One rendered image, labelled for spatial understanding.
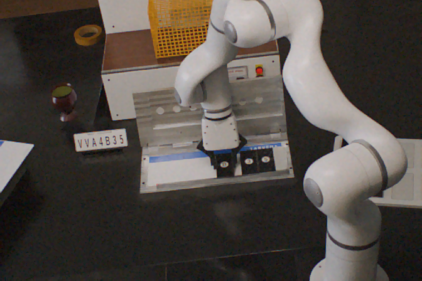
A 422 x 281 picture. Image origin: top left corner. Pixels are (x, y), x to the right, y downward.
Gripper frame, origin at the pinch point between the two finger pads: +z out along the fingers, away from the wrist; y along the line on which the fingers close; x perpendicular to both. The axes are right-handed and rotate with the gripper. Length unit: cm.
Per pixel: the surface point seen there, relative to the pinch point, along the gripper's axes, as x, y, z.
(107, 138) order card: 16.4, -35.2, -2.7
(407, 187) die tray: -14, 49, 7
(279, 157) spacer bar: 0.8, 16.1, 1.4
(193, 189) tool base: -6.6, -9.5, 4.5
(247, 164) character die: -0.8, 6.5, 1.6
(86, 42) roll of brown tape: 76, -48, -13
